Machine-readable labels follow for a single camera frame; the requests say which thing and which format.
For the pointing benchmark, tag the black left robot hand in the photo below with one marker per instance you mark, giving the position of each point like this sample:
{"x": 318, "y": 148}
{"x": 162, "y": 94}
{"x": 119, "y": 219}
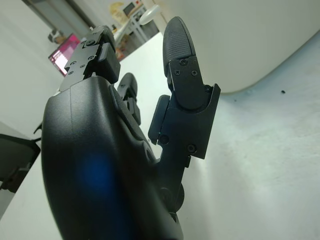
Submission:
{"x": 100, "y": 150}

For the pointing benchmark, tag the black office chair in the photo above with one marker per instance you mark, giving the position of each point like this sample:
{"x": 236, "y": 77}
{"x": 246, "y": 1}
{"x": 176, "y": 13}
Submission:
{"x": 17, "y": 160}

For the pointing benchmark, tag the black laptop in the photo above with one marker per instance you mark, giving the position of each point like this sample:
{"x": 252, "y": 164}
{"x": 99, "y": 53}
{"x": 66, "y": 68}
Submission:
{"x": 63, "y": 56}

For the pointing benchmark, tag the white shelf rack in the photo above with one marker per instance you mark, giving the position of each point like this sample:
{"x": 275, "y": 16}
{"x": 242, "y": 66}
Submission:
{"x": 135, "y": 27}

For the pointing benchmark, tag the white microwave oven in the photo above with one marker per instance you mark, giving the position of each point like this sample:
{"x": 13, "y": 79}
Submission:
{"x": 130, "y": 8}

